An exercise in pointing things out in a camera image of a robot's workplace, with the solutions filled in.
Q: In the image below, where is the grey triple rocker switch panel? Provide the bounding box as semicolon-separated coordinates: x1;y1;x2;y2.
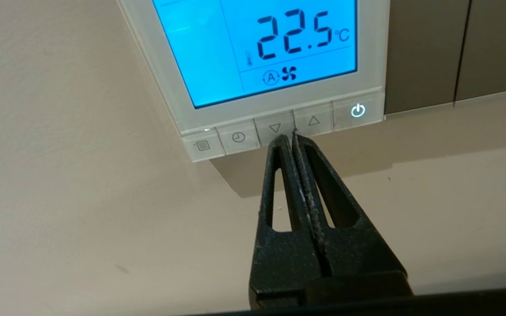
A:
385;0;506;115

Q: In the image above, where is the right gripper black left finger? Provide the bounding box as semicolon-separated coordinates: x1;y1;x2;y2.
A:
249;134;326;295

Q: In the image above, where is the white wall thermostat panel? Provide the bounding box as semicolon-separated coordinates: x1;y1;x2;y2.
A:
117;0;390;163

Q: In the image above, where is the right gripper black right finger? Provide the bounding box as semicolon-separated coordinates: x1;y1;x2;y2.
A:
292;129;408;282

